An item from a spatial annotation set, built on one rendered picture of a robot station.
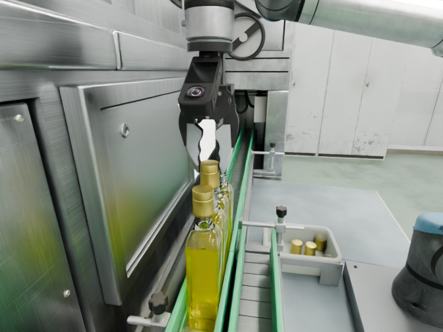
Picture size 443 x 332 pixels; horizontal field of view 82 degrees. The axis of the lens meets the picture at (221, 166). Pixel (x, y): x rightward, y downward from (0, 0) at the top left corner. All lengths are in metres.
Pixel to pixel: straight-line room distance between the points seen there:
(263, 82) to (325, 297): 1.03
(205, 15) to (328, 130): 4.07
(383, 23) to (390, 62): 3.97
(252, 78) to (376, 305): 1.10
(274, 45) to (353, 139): 3.27
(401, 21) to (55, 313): 0.68
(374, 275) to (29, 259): 0.80
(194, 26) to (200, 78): 0.08
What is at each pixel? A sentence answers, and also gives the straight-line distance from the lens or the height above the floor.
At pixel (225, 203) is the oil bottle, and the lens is 0.53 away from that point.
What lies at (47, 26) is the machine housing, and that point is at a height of 1.38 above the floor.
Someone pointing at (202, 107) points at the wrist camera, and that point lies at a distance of 0.33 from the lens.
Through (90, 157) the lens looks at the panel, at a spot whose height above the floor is 1.23.
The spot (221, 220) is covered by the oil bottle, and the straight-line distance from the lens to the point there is 0.47.
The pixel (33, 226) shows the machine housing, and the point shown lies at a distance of 0.36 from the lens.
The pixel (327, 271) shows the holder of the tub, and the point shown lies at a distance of 0.84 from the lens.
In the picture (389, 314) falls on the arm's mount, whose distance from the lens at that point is 0.79.
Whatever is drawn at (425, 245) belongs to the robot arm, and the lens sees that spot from 0.73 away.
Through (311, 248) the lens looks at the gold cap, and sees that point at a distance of 0.89.
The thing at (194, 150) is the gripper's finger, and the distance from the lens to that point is 0.44.
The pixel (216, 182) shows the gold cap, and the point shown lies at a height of 1.15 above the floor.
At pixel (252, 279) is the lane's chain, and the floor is 0.88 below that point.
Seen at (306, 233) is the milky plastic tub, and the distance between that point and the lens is 0.95.
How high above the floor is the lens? 1.34
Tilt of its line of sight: 20 degrees down
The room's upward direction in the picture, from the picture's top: straight up
